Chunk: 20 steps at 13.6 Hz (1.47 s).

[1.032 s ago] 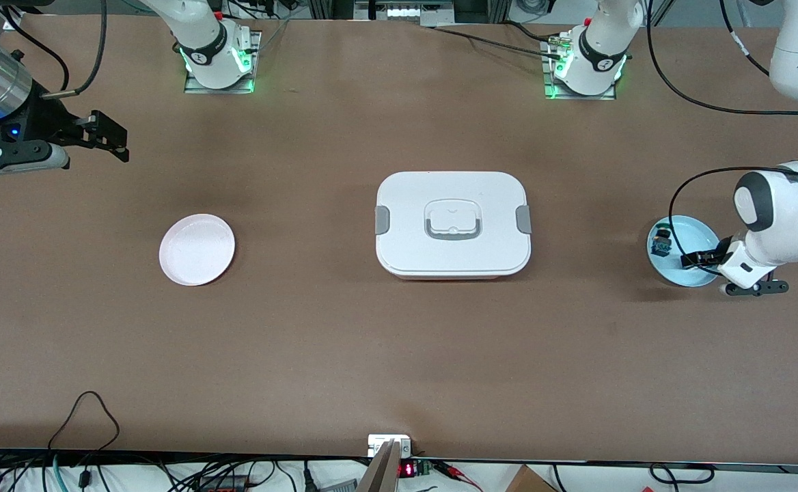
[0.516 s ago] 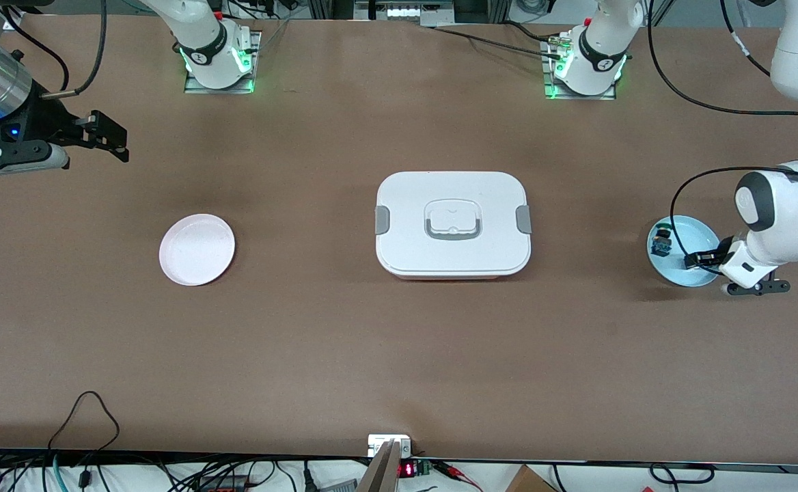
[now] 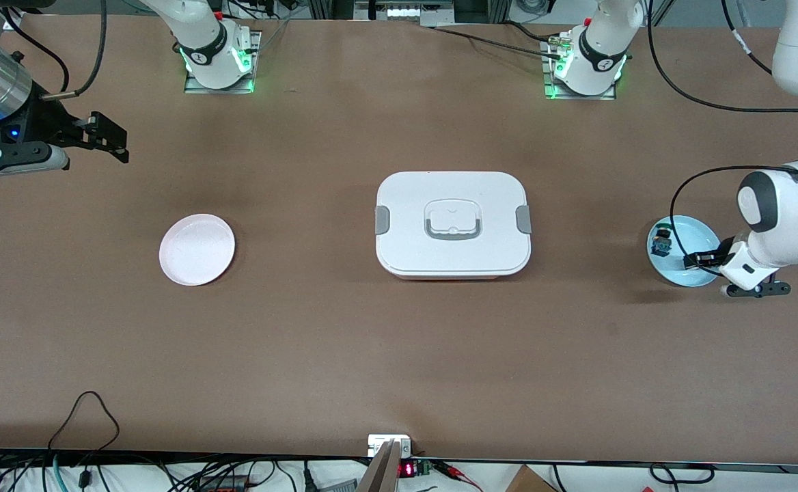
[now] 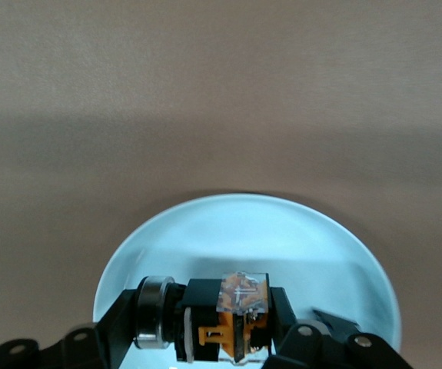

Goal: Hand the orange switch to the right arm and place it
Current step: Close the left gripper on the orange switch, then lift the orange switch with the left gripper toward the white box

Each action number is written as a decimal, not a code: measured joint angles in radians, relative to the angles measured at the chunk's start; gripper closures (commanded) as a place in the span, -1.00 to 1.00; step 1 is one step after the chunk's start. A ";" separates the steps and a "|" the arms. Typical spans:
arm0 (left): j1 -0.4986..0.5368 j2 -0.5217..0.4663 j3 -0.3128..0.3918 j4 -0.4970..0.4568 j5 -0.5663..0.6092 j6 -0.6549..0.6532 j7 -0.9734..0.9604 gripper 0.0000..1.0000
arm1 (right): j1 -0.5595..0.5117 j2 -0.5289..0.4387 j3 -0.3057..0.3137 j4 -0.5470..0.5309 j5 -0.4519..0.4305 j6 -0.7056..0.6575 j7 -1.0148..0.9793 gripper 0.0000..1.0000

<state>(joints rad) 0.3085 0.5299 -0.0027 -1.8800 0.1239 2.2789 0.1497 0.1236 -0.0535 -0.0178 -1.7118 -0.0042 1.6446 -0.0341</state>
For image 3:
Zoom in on light blue round plate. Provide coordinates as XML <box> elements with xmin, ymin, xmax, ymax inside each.
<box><xmin>646</xmin><ymin>215</ymin><xmax>724</xmax><ymax>288</ymax></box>

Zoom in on pink round plate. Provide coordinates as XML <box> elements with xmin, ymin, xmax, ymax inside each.
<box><xmin>159</xmin><ymin>214</ymin><xmax>236</xmax><ymax>286</ymax></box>

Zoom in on white lunch box grey latches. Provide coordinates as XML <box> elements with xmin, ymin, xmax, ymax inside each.
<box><xmin>374</xmin><ymin>171</ymin><xmax>532</xmax><ymax>281</ymax></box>

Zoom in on brown cardboard piece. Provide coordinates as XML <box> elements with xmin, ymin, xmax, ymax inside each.
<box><xmin>505</xmin><ymin>466</ymin><xmax>557</xmax><ymax>492</ymax></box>

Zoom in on red clip leads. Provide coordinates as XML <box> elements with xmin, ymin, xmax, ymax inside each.
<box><xmin>433</xmin><ymin>461</ymin><xmax>483</xmax><ymax>490</ymax></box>

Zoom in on white socket box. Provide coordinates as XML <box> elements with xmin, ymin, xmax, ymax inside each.
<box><xmin>368</xmin><ymin>435</ymin><xmax>412</xmax><ymax>457</ymax></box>

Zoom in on grey metal bar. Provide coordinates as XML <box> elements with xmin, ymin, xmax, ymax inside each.
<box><xmin>357</xmin><ymin>441</ymin><xmax>402</xmax><ymax>492</ymax></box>

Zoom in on green push button switch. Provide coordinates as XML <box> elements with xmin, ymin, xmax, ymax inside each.
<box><xmin>650</xmin><ymin>222</ymin><xmax>674</xmax><ymax>259</ymax></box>

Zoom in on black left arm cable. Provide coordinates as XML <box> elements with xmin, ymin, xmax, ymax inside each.
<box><xmin>645</xmin><ymin>0</ymin><xmax>798</xmax><ymax>277</ymax></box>

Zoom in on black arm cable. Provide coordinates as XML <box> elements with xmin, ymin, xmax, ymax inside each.
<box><xmin>0</xmin><ymin>0</ymin><xmax>109</xmax><ymax>100</ymax></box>
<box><xmin>645</xmin><ymin>0</ymin><xmax>798</xmax><ymax>277</ymax></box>

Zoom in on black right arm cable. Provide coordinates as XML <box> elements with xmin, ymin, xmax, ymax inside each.
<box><xmin>0</xmin><ymin>0</ymin><xmax>109</xmax><ymax>100</ymax></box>

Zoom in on black coiled cable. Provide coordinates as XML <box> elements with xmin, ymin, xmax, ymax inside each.
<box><xmin>648</xmin><ymin>463</ymin><xmax>715</xmax><ymax>484</ymax></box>

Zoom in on thin black looped cable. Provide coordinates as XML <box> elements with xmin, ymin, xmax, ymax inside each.
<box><xmin>47</xmin><ymin>391</ymin><xmax>121</xmax><ymax>452</ymax></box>

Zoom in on thin black base cable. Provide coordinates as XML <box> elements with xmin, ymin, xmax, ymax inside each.
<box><xmin>433</xmin><ymin>26</ymin><xmax>567</xmax><ymax>57</ymax></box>

